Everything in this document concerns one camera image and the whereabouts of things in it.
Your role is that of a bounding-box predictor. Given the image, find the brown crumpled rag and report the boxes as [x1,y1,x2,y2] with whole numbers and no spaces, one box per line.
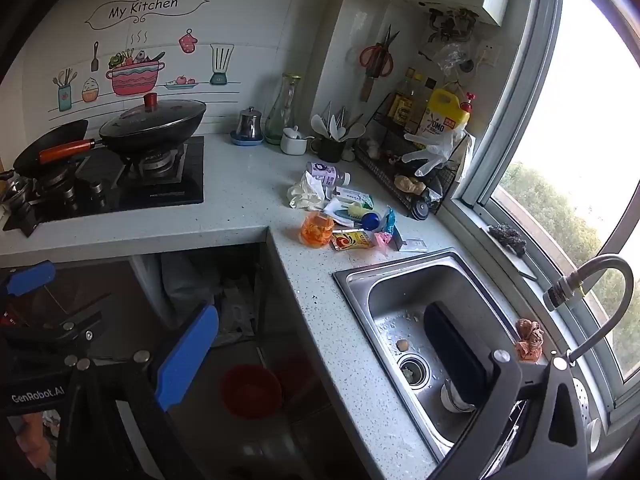
[515,317,544,362]

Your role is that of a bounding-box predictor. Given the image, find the black wok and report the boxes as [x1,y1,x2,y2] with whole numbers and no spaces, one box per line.
[98,102,208,157]

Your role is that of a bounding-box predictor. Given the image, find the clear plastic glove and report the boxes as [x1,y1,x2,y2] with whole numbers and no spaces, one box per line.
[402,130,468,178]

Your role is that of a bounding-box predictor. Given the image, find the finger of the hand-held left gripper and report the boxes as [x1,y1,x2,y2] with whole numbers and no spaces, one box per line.
[0,310,104,356]
[0,261,57,302]

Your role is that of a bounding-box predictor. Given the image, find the red plastic basin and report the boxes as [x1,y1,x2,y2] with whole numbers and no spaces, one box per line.
[220,364,282,420]

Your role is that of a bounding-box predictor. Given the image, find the crumpled white tissue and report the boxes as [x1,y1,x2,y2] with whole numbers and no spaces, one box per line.
[287,171,327,212]

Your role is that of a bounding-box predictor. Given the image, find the yellow detergent bottle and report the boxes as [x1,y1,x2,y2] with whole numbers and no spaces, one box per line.
[416,87,476,150]

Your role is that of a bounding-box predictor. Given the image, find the white ceramic jar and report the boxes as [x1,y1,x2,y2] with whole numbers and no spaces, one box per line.
[280,126,315,156]

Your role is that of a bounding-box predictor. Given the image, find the yellow red sachet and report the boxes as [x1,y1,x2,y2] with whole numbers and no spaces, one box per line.
[331,229,375,251]

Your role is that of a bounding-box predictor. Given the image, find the dark utensil cup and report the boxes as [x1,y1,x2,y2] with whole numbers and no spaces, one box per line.
[311,136,346,163]

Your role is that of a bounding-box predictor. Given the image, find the glass lid red knob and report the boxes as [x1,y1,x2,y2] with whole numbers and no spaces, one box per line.
[100,92,207,133]

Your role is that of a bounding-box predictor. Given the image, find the frying pan red handle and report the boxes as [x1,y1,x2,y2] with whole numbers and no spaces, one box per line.
[12,119,101,178]

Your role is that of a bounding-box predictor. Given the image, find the large white woven sack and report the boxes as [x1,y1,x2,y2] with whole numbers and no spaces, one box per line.
[160,252,223,322]

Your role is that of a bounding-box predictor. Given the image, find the red handled scissors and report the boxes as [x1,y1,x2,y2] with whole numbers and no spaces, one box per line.
[359,25,401,79]

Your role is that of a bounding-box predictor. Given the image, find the white plastic bag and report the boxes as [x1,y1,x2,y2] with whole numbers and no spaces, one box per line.
[215,280,262,337]

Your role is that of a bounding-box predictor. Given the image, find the grey curved faucet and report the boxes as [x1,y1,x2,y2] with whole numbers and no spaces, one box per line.
[543,255,635,366]

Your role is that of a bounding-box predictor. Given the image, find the kitchen cartoon wall sticker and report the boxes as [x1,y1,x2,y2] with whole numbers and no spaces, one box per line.
[50,0,241,113]

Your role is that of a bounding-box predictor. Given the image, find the ginger root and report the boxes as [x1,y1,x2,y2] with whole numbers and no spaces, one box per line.
[394,174,427,196]

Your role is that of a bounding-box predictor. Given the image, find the clear glass bottle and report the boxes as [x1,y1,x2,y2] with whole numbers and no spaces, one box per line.
[264,73,302,145]

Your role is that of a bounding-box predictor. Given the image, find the dark scouring pad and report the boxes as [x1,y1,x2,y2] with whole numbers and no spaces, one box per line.
[487,224,527,257]

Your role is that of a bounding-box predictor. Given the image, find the clear hanging plastic bag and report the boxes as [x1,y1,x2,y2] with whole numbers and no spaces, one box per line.
[431,42,473,77]

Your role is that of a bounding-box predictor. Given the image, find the steel jar with lid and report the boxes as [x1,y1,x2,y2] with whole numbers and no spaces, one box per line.
[236,106,263,141]

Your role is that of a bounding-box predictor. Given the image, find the black wire rack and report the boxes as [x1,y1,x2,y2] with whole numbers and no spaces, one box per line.
[354,92,476,217]

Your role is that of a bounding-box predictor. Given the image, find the black gas stove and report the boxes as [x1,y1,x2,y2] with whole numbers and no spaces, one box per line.
[0,135,206,238]

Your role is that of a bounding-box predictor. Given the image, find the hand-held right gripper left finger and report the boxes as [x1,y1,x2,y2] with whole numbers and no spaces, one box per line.
[55,304,220,480]

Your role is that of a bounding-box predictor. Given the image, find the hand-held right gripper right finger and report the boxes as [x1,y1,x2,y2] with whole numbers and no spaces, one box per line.
[424,301,590,480]

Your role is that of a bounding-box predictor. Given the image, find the orange plastic cup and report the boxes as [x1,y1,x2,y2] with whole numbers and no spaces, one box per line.
[300,211,335,248]

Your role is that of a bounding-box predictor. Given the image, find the tall sauce bottle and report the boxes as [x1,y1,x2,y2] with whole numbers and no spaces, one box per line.
[404,74,427,133]

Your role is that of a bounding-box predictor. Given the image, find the stainless steel sink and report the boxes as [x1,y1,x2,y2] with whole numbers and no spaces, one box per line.
[333,247,526,463]

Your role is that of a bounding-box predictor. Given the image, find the water heater pipes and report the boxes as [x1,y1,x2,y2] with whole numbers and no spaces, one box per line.
[425,7,481,43]

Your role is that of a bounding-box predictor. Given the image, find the dark sauce bottle yellow label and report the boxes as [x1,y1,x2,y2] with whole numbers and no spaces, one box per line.
[387,67,416,126]

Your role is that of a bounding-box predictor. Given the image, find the aluminium window frame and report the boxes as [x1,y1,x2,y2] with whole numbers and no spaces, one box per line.
[450,0,640,411]

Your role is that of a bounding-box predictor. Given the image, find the bunch of white plastic utensils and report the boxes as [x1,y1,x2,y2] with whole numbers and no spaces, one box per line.
[310,101,367,142]

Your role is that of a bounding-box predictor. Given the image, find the white bottle purple label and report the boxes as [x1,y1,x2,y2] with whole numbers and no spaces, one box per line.
[306,161,352,187]

